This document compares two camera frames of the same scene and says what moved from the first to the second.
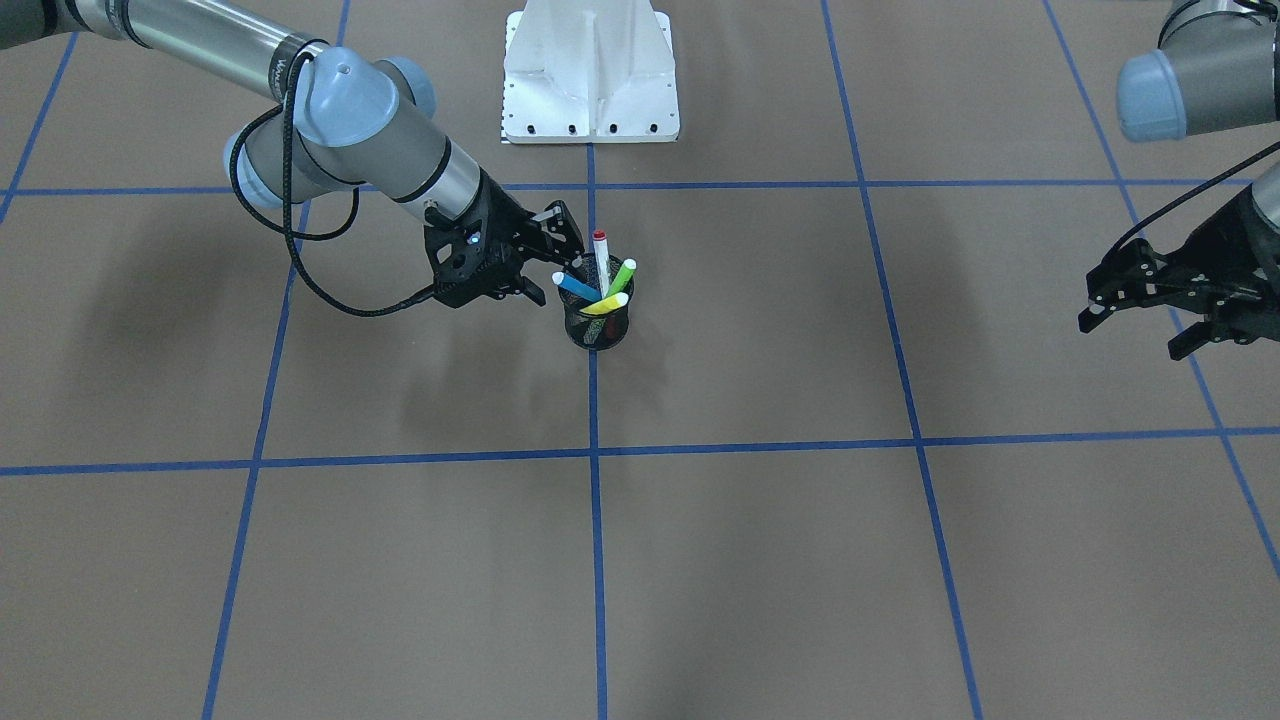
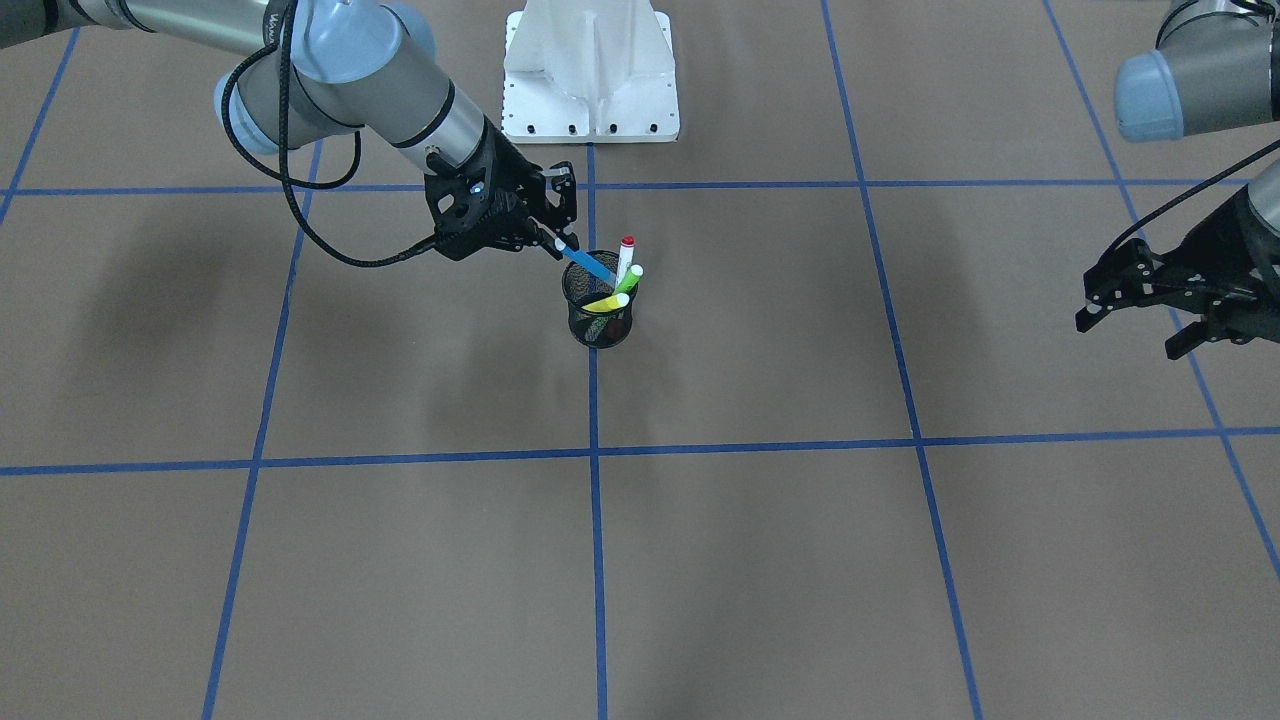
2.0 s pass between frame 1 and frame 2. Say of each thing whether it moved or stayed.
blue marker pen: moved
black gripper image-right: stayed
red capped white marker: moved
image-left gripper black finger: moved
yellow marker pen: stayed
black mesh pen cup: stayed
